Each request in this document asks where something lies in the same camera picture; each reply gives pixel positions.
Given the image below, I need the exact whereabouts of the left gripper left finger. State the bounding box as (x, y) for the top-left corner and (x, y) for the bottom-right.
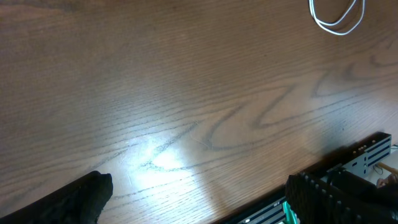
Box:
(1, 170), (113, 224)

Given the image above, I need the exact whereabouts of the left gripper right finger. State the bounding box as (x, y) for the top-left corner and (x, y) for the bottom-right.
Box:
(285, 172), (397, 224)

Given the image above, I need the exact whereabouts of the white cable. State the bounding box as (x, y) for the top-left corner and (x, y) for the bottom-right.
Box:
(308, 0), (366, 36)

